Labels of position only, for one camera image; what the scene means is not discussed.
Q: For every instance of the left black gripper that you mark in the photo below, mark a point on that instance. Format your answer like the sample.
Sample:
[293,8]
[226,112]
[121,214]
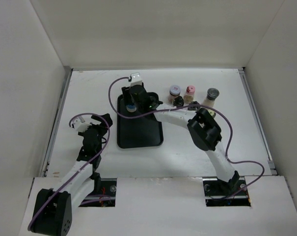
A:
[102,126]

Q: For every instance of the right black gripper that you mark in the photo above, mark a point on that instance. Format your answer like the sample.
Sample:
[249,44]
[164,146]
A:
[127,94]

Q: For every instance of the blue label silver lid jar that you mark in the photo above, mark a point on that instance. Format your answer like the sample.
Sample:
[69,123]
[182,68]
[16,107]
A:
[131,108]

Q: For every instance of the white lid red label jar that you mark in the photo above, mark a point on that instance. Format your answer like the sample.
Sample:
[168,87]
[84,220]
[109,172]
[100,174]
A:
[174,91]

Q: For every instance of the small black cap spice bottle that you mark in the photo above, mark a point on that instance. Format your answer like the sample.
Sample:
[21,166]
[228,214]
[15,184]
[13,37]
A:
[178,102]

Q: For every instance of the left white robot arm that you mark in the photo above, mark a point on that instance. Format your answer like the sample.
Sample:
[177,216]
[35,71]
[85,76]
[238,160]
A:
[53,210]

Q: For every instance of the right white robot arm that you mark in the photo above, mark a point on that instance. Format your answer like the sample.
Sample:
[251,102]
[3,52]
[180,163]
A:
[203,129]

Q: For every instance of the black plastic tray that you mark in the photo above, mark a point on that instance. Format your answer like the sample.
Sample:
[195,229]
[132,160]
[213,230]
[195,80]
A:
[141,132]

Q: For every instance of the pink lid spice bottle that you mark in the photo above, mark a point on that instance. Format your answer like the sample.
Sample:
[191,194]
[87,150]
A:
[189,94]

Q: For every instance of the black lid grinder bottle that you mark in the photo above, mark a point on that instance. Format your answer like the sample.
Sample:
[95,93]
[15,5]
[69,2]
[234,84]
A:
[194,106]

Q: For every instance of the clear lid pepper grinder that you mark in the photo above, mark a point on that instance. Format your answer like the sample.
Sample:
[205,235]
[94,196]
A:
[212,95]

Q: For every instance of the yellow lid white bottle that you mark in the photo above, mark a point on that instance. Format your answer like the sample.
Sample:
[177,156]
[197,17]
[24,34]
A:
[212,113]

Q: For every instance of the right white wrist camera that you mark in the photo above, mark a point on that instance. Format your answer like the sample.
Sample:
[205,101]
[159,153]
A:
[135,79]

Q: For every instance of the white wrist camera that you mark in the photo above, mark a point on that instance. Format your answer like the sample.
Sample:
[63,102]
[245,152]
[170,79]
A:
[79,124]
[135,79]

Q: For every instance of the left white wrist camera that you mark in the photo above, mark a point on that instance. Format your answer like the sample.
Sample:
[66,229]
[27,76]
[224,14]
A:
[79,124]

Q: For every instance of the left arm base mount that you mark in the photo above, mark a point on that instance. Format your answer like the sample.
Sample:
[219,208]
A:
[104,193]

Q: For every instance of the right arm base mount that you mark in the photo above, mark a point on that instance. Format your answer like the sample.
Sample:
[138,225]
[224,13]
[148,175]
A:
[226,194]

